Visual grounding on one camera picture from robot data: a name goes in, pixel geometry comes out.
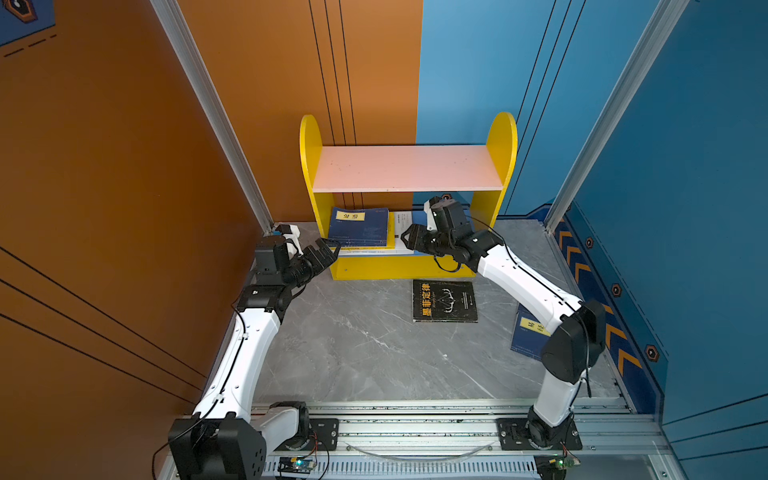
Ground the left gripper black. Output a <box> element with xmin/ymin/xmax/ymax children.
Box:
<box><xmin>280</xmin><ymin>239</ymin><xmax>338</xmax><ymax>292</ymax></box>

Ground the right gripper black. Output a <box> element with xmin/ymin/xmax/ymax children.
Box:
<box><xmin>397</xmin><ymin>223</ymin><xmax>454</xmax><ymax>257</ymax></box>

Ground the white La Dame book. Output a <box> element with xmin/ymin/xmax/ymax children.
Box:
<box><xmin>328</xmin><ymin>208</ymin><xmax>426</xmax><ymax>257</ymax></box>

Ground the yellow cartoon cover book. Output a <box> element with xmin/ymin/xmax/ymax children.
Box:
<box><xmin>328</xmin><ymin>211</ymin><xmax>398</xmax><ymax>251</ymax></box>

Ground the black book orange title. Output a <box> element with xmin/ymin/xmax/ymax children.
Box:
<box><xmin>412</xmin><ymin>280</ymin><xmax>478</xmax><ymax>323</ymax></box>

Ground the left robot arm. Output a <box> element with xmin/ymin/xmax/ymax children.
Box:
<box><xmin>167</xmin><ymin>227</ymin><xmax>341</xmax><ymax>479</ymax></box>

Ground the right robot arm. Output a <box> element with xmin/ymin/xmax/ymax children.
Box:
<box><xmin>403</xmin><ymin>196</ymin><xmax>607</xmax><ymax>450</ymax></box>

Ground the yellow pink blue bookshelf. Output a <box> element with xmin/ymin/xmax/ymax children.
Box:
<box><xmin>299</xmin><ymin>112</ymin><xmax>518</xmax><ymax>281</ymax></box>

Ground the left green circuit board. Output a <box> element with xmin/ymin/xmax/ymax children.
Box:
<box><xmin>276</xmin><ymin>457</ymin><xmax>317</xmax><ymax>477</ymax></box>

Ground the green circuit board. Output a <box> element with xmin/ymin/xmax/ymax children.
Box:
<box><xmin>276</xmin><ymin>457</ymin><xmax>317</xmax><ymax>477</ymax></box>
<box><xmin>534</xmin><ymin>457</ymin><xmax>581</xmax><ymax>480</ymax></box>

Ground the right green circuit board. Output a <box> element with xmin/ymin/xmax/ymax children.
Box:
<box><xmin>534</xmin><ymin>457</ymin><xmax>581</xmax><ymax>480</ymax></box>

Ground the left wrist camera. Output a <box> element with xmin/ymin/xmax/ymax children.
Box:
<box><xmin>274</xmin><ymin>223</ymin><xmax>301</xmax><ymax>252</ymax></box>

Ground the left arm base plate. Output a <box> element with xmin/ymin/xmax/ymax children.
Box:
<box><xmin>277</xmin><ymin>418</ymin><xmax>340</xmax><ymax>452</ymax></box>

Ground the aluminium frame rail front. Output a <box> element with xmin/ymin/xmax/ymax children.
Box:
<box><xmin>157</xmin><ymin>398</ymin><xmax>685</xmax><ymax>480</ymax></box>

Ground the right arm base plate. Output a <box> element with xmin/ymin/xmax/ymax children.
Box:
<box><xmin>495</xmin><ymin>414</ymin><xmax>583</xmax><ymax>451</ymax></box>

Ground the left aluminium corner post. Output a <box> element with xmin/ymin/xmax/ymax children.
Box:
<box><xmin>150</xmin><ymin>0</ymin><xmax>274</xmax><ymax>233</ymax></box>

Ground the aluminium corner post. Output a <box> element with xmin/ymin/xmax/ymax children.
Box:
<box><xmin>150</xmin><ymin>0</ymin><xmax>274</xmax><ymax>233</ymax></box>
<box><xmin>544</xmin><ymin>0</ymin><xmax>689</xmax><ymax>234</ymax></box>

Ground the right aluminium corner post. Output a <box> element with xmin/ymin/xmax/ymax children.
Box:
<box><xmin>544</xmin><ymin>0</ymin><xmax>689</xmax><ymax>234</ymax></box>

